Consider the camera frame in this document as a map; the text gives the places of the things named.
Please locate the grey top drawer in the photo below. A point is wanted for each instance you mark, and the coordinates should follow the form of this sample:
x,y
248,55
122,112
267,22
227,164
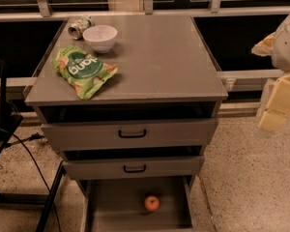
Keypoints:
x,y
95,127

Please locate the black middle drawer handle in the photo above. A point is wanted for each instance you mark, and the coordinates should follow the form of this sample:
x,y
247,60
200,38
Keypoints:
x,y
135,169

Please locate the grey drawer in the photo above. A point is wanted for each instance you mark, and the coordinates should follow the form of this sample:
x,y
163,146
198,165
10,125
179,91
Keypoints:
x,y
95,127
118,206
108,164

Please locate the white bowl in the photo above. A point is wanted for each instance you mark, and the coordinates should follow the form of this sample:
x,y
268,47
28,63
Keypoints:
x,y
101,38

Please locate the black drawer handle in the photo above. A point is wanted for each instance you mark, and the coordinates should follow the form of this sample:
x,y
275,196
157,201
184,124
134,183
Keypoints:
x,y
132,134
135,169

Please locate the grey middle drawer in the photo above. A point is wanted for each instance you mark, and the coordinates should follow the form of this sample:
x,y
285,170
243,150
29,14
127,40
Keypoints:
x,y
108,164

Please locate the green snack bag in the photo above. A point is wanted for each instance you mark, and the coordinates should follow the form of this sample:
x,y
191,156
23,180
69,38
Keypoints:
x,y
82,70

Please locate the grey bottom drawer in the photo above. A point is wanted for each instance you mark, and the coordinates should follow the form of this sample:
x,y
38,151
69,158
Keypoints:
x,y
118,206

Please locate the grey drawer cabinet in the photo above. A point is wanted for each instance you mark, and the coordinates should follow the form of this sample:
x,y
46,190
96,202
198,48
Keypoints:
x,y
161,58

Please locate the silver soda can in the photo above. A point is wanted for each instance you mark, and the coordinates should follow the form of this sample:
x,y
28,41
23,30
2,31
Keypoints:
x,y
77,28

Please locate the red apple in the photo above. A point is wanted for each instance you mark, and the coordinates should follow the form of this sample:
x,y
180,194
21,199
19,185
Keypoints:
x,y
151,203

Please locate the black stand frame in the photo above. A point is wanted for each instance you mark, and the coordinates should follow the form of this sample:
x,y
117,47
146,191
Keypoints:
x,y
8,125

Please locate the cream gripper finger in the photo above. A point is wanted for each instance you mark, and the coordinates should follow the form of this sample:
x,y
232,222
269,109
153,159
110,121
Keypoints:
x,y
264,47
277,108

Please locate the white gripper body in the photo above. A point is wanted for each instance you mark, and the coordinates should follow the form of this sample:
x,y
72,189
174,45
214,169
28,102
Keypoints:
x,y
287,47

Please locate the metal window rail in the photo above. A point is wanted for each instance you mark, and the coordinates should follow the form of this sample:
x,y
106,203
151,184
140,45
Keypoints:
x,y
252,80

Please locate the black top drawer handle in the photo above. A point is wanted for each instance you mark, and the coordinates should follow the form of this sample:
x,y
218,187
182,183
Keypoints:
x,y
132,134

